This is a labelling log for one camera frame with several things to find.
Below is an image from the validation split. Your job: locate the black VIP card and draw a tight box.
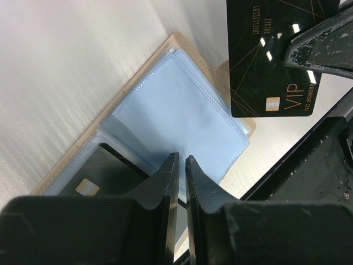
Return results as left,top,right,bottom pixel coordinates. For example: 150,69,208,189
227,0,340,118
59,143,149,196

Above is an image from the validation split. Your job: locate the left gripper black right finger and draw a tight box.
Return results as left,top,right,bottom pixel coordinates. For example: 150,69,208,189
185,156,352,264

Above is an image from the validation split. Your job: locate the beige card holder wallet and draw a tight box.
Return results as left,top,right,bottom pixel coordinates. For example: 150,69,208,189
34,31,256,203

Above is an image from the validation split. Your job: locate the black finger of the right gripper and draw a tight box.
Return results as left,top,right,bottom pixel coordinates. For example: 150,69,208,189
284,5,352,79

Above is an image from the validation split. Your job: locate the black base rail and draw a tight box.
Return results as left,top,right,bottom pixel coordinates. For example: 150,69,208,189
170,88,353,265

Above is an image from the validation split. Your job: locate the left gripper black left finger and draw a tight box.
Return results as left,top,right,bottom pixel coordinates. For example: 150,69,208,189
1,153,179,264

